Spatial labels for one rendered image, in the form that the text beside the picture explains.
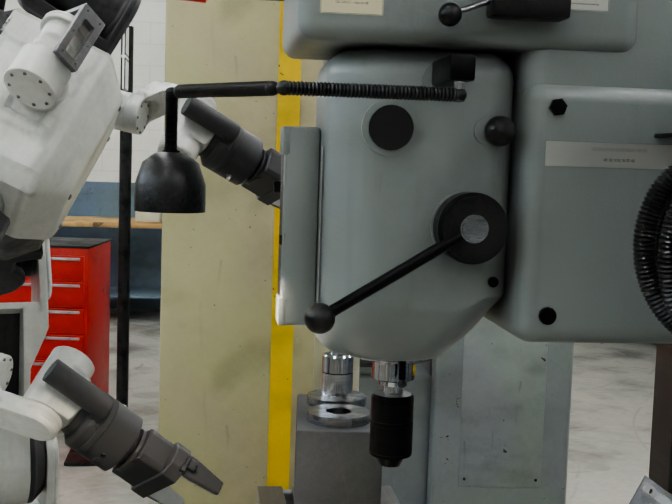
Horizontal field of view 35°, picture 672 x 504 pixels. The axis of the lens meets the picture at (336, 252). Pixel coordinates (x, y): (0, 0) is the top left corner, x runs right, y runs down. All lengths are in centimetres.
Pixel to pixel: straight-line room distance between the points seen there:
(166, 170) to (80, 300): 462
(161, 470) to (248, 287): 142
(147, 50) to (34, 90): 888
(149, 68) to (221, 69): 733
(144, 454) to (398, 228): 59
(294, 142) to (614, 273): 35
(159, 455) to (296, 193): 53
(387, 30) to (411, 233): 20
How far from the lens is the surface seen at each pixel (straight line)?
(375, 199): 104
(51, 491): 179
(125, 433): 148
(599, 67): 108
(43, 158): 136
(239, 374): 290
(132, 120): 175
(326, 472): 147
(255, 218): 285
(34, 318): 171
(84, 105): 142
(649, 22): 110
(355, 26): 102
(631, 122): 108
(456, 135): 105
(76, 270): 565
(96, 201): 1018
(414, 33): 103
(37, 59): 130
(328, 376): 158
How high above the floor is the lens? 152
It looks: 5 degrees down
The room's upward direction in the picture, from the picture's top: 2 degrees clockwise
